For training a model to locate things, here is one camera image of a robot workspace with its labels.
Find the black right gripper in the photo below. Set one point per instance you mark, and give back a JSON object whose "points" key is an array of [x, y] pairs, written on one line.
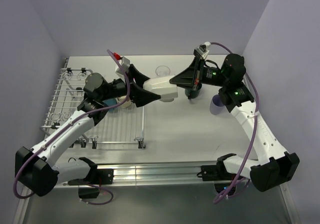
{"points": [[190, 77]]}

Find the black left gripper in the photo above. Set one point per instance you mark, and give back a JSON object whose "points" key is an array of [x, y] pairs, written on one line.
{"points": [[139, 97]]}

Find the dark green mug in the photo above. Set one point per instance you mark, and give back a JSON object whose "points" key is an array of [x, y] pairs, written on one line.
{"points": [[192, 94]]}

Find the cream tumbler with brown band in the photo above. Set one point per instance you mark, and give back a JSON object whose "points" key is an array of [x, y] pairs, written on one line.
{"points": [[125, 103]]}

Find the white ceramic mug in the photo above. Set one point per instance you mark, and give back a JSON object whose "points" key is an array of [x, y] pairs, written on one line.
{"points": [[161, 86]]}

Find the blue floral mug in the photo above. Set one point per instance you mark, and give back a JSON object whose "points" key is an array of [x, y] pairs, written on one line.
{"points": [[111, 102]]}

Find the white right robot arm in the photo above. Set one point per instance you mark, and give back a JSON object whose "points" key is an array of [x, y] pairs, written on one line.
{"points": [[274, 165]]}

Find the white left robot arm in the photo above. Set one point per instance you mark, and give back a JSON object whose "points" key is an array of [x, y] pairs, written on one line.
{"points": [[36, 167]]}

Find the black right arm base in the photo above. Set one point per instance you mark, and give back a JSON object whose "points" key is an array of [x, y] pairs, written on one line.
{"points": [[216, 174]]}

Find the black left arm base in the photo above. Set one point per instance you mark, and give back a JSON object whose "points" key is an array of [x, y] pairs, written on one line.
{"points": [[90, 188]]}

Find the clear glass tumbler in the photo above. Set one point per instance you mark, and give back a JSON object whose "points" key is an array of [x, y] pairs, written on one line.
{"points": [[162, 71]]}

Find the lavender plastic cup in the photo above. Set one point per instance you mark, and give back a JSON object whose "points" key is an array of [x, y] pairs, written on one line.
{"points": [[216, 105]]}

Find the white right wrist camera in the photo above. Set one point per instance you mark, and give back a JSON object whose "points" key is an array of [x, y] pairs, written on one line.
{"points": [[202, 51]]}

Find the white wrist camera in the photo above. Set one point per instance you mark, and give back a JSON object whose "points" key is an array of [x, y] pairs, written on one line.
{"points": [[202, 51], [124, 63]]}

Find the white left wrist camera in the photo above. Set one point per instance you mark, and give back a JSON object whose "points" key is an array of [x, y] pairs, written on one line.
{"points": [[124, 63]]}

